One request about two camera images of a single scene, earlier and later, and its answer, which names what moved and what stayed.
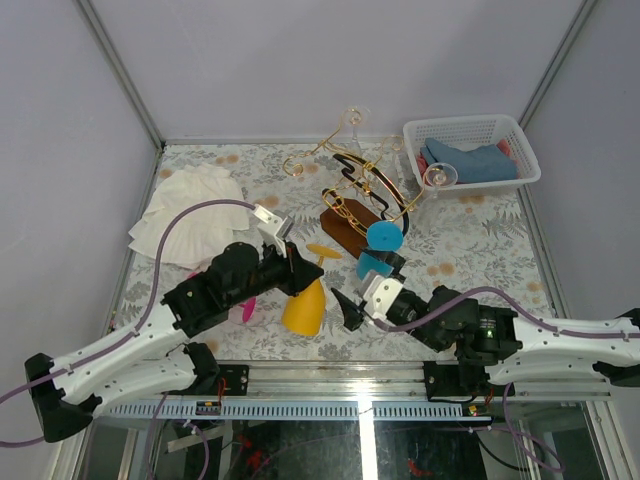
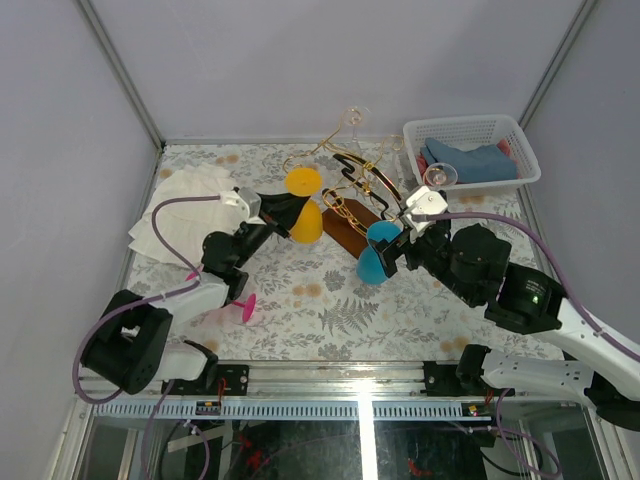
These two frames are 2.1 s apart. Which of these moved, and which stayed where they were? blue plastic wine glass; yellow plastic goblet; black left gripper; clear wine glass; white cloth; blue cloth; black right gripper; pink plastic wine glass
Moved: black left gripper; yellow plastic goblet; black right gripper
Stayed: clear wine glass; blue plastic wine glass; blue cloth; white cloth; pink plastic wine glass
